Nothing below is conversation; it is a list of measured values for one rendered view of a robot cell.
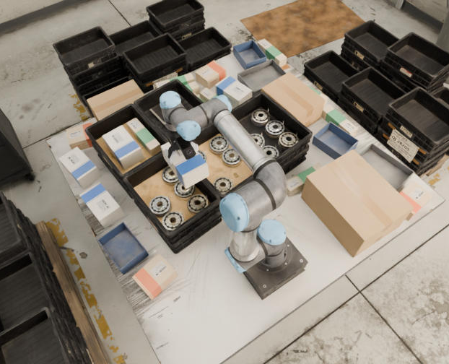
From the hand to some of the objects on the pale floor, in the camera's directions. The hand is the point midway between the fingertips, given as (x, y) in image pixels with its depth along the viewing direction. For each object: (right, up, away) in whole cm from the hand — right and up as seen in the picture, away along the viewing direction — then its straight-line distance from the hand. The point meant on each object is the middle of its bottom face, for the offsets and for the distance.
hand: (184, 158), depth 166 cm
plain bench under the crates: (+23, -40, +105) cm, 115 cm away
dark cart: (-161, +1, +139) cm, 212 cm away
